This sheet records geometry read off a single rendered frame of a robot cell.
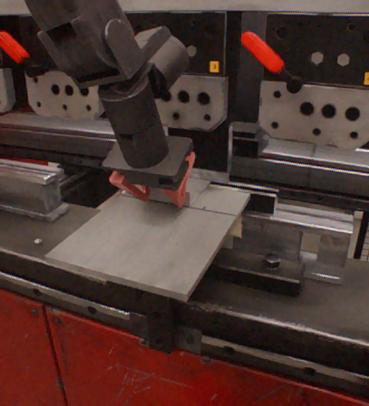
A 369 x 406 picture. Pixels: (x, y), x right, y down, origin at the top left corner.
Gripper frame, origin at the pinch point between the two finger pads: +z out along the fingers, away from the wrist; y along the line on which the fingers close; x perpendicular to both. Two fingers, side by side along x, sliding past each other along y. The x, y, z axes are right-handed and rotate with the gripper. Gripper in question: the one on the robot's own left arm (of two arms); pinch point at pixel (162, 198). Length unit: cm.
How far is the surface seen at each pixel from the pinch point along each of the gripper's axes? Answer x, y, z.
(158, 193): -0.9, 1.2, 0.4
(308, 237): -110, -11, 172
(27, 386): 28, 35, 44
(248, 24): -65, 4, 8
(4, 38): -12.3, 28.4, -18.2
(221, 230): 3.8, -9.9, -0.4
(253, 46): -12.0, -11.3, -17.2
